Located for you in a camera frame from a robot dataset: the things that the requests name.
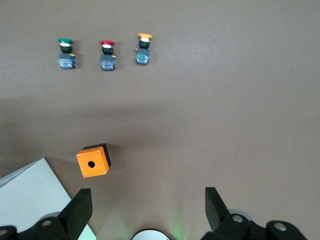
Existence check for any yellow mushroom push button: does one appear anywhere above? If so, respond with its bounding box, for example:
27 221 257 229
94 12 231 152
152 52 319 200
134 33 153 66

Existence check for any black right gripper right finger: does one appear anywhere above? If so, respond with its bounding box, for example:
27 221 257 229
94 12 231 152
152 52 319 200
200 186 309 240

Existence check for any brown table cover sheet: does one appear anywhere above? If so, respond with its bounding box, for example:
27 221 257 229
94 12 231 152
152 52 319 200
0 0 320 240

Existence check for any green mushroom push button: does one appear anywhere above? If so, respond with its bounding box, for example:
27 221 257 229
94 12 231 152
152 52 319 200
57 37 77 70

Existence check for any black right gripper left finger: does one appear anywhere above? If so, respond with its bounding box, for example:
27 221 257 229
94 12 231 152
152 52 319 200
0 188 94 240

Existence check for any orange button enclosure box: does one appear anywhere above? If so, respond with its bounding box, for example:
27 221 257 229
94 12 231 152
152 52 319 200
75 143 113 179

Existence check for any white drawer cabinet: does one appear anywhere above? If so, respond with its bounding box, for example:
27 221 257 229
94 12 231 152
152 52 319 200
0 156 97 240

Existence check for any red mushroom push button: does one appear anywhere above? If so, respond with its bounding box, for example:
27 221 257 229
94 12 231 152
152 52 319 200
99 39 117 72

